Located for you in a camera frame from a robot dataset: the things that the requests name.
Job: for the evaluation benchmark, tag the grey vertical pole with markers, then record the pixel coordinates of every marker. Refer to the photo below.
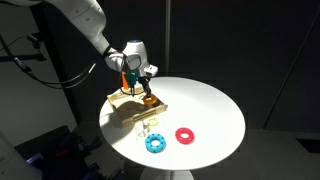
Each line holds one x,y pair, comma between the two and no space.
168,36

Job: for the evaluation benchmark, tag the orange cylindrical peg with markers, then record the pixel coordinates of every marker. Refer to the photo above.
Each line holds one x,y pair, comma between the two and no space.
124,82

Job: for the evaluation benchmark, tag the black vertical frame column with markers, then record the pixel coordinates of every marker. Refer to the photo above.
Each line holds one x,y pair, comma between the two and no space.
50,50

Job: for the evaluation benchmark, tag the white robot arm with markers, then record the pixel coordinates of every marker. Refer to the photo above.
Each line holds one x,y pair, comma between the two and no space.
86,16

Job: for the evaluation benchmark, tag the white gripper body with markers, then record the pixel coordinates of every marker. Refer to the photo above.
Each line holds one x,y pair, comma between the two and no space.
149,70

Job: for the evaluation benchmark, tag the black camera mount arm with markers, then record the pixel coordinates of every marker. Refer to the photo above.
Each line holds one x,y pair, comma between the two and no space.
20,58

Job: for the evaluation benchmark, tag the wooden tray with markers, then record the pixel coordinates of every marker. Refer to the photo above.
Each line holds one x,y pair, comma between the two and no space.
128,111

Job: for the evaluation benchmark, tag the white table pedestal base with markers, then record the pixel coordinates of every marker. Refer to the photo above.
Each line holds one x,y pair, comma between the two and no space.
166,175

